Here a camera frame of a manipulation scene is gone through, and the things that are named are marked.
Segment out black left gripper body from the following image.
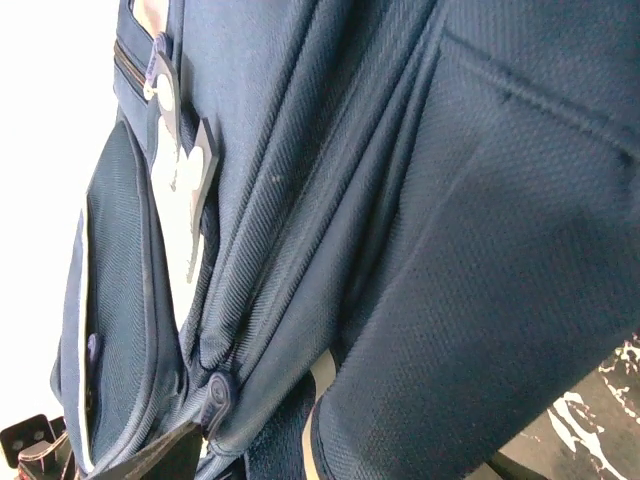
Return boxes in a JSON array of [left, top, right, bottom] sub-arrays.
[[1, 414, 75, 480]]

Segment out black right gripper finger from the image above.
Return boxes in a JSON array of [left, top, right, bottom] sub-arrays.
[[86, 420, 203, 479]]

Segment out navy blue student backpack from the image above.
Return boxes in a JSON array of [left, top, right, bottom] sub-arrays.
[[51, 1, 639, 479]]

